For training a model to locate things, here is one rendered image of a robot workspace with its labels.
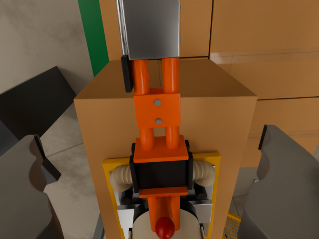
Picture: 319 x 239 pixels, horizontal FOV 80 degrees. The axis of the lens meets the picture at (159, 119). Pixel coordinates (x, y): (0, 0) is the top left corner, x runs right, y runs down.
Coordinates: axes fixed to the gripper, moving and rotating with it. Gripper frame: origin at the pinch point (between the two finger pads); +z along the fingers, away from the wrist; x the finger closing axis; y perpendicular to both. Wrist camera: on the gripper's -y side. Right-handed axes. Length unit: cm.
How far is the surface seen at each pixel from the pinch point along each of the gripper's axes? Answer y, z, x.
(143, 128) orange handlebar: 8.4, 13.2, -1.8
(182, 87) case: 9.7, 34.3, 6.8
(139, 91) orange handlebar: 2.7, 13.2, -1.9
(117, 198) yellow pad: 36.8, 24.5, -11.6
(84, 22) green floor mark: -4, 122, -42
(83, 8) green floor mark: -11, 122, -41
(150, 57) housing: -1.7, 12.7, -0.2
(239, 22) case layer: -3, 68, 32
